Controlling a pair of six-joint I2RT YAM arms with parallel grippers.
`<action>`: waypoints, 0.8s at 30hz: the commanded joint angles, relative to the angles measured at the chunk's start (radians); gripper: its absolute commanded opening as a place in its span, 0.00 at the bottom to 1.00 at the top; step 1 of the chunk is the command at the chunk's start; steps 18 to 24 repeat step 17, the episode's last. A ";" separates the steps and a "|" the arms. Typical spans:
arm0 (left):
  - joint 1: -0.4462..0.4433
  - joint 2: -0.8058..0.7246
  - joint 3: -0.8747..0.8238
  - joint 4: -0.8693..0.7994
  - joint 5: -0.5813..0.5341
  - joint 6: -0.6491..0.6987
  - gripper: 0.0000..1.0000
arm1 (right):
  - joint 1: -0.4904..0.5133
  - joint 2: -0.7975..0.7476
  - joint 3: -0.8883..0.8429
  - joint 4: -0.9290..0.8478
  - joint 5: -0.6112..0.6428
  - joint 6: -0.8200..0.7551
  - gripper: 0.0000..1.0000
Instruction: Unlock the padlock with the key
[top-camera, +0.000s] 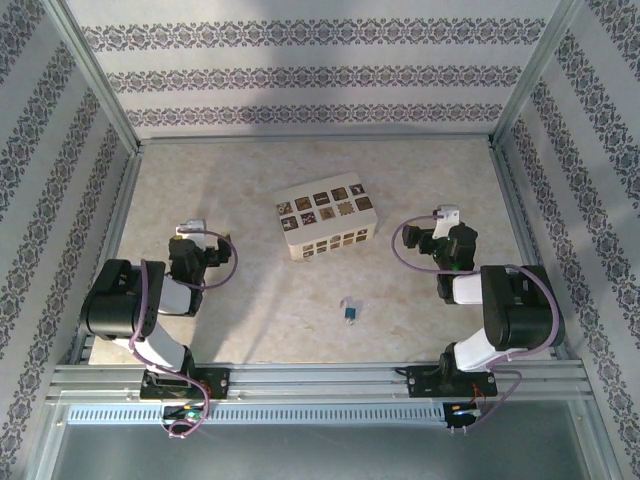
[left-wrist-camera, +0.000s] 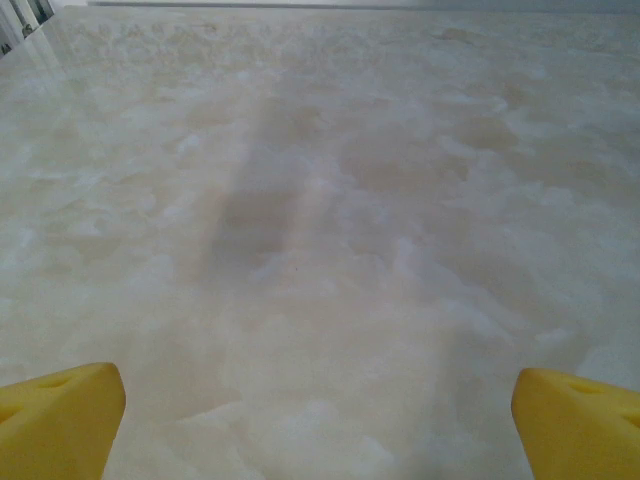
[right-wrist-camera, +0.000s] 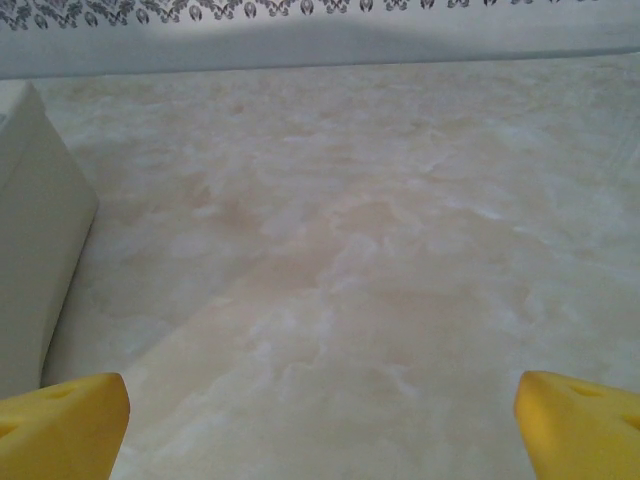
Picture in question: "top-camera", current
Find white box with picture tiles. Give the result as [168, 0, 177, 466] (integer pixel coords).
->
[274, 171, 380, 263]

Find grey metal sheet tray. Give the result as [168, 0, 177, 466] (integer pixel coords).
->
[47, 402, 606, 480]

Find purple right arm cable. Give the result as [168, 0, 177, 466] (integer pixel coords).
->
[391, 212, 566, 436]

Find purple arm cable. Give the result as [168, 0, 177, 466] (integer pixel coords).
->
[128, 229, 239, 441]
[391, 212, 566, 436]

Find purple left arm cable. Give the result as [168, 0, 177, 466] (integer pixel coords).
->
[128, 229, 239, 441]

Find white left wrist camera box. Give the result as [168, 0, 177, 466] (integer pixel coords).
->
[174, 218, 207, 249]

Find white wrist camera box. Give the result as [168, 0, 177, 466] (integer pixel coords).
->
[174, 218, 207, 249]
[432, 203, 460, 240]

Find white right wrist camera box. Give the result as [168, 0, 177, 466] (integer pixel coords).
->
[432, 203, 460, 240]

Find aluminium side frame rail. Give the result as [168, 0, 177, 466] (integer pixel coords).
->
[69, 144, 146, 366]
[487, 142, 577, 362]

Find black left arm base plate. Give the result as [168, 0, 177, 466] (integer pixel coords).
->
[139, 366, 232, 401]

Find aluminium rear frame rail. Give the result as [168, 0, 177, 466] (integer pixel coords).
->
[137, 133, 496, 147]

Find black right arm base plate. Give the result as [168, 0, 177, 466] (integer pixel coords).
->
[394, 364, 499, 400]

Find aluminium front frame rail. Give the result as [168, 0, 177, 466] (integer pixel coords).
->
[44, 360, 596, 405]

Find grey slotted cable duct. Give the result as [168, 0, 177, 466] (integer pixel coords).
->
[64, 403, 447, 427]

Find aluminium frame post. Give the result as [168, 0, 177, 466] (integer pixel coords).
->
[491, 0, 587, 149]
[44, 0, 144, 157]

